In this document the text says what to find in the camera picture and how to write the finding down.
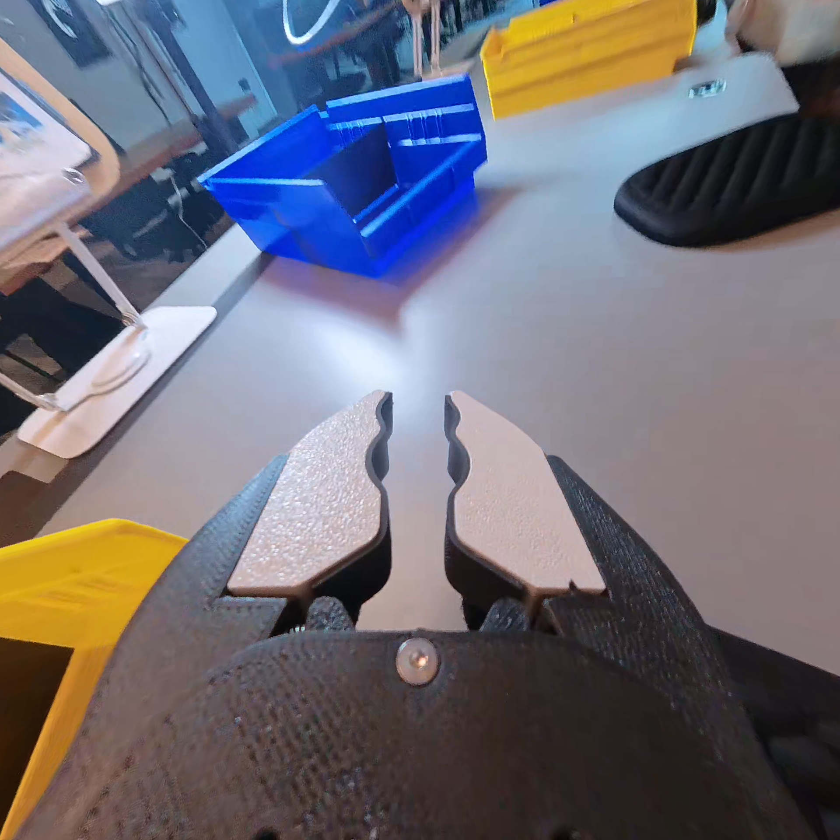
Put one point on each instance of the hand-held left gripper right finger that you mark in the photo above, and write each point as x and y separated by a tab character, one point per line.
518	518

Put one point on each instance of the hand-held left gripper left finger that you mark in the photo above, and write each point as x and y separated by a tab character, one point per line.
321	505

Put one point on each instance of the white stand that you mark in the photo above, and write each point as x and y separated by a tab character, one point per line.
124	374

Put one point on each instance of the blue plastic bin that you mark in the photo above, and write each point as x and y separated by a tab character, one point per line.
328	223

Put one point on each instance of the black ribbed pad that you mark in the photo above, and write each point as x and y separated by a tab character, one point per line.
722	190

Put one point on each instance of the small silver object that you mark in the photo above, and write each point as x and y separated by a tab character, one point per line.
707	88

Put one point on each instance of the wooden table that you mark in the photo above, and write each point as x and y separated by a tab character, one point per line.
197	128

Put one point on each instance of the wood-edged display panel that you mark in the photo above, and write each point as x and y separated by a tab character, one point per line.
39	157

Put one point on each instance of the yellow plastic bin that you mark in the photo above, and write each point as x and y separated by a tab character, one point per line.
79	577
577	72

